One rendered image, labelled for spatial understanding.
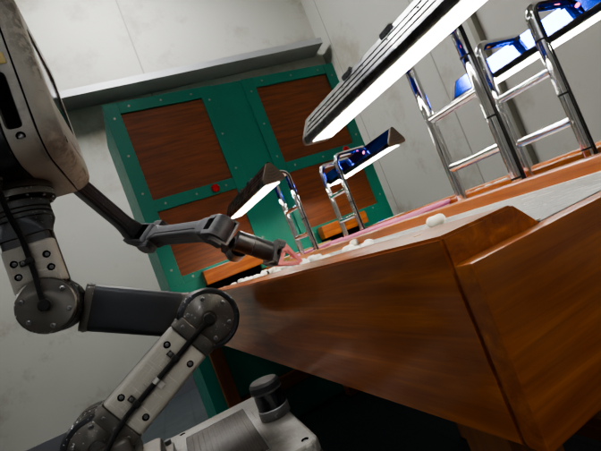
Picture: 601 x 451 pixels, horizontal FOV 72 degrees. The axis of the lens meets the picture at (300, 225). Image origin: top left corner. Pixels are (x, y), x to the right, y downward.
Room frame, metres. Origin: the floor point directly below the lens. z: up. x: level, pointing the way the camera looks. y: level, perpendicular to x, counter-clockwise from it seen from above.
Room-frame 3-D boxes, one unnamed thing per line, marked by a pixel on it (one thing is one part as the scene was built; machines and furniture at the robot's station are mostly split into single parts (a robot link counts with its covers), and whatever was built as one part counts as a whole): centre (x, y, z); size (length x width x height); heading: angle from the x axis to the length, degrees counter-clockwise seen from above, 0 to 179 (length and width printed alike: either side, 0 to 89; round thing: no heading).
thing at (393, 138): (1.94, -0.36, 1.08); 0.62 x 0.08 x 0.07; 25
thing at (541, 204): (1.28, 0.03, 0.73); 1.81 x 0.30 x 0.02; 25
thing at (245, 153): (2.51, 0.18, 1.31); 1.36 x 0.55 x 0.95; 115
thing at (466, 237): (1.20, 0.22, 0.67); 1.81 x 0.12 x 0.19; 25
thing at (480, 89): (0.85, -0.33, 0.90); 0.20 x 0.19 x 0.45; 25
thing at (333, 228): (2.36, -0.23, 0.83); 0.30 x 0.06 x 0.07; 115
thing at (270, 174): (1.71, 0.15, 1.08); 0.62 x 0.08 x 0.07; 25
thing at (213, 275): (2.08, 0.39, 0.83); 0.30 x 0.06 x 0.07; 115
